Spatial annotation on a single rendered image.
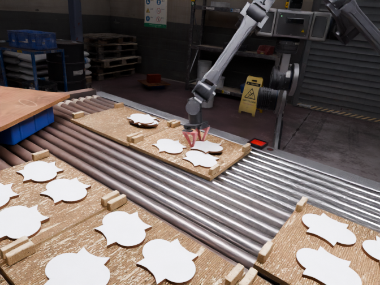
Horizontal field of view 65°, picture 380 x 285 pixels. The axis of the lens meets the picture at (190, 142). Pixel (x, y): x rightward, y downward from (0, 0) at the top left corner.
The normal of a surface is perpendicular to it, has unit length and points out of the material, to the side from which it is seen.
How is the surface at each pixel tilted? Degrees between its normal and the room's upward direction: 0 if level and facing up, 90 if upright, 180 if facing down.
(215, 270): 0
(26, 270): 0
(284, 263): 0
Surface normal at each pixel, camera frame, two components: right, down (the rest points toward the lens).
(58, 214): 0.08, -0.91
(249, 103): -0.53, 0.09
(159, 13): -0.50, 0.31
